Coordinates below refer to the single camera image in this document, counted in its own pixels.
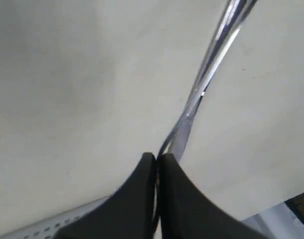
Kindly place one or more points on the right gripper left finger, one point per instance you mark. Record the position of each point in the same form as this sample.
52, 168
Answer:
127, 214

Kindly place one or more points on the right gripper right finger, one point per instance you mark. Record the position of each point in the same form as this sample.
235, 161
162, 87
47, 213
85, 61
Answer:
186, 213

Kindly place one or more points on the silver fork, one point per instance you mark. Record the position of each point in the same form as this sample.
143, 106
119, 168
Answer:
232, 18

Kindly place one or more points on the white perforated plastic basket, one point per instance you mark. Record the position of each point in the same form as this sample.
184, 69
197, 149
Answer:
47, 228

